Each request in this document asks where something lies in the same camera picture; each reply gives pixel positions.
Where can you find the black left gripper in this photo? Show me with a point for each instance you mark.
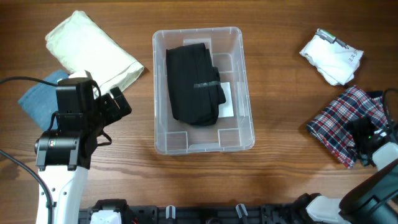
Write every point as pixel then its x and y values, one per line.
pixel 114 113

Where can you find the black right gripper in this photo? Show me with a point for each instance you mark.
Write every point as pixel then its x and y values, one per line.
pixel 368 129

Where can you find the plaid checkered shorts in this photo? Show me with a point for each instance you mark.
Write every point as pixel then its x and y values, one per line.
pixel 330 126

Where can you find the white cloth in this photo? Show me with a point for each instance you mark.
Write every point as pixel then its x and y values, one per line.
pixel 335 60

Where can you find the black garment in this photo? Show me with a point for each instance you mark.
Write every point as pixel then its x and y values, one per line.
pixel 194 85

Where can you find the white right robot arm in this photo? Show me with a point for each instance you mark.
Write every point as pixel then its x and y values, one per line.
pixel 369 202

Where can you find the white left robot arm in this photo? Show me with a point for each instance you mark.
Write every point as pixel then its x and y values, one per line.
pixel 63 154

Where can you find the clear plastic container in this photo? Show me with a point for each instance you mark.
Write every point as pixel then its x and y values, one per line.
pixel 234 130

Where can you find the folded cream cloth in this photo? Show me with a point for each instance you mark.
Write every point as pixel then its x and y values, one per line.
pixel 80 45

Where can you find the folded blue jeans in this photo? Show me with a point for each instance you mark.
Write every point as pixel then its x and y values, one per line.
pixel 40 102

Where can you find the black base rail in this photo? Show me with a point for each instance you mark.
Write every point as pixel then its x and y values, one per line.
pixel 267 213

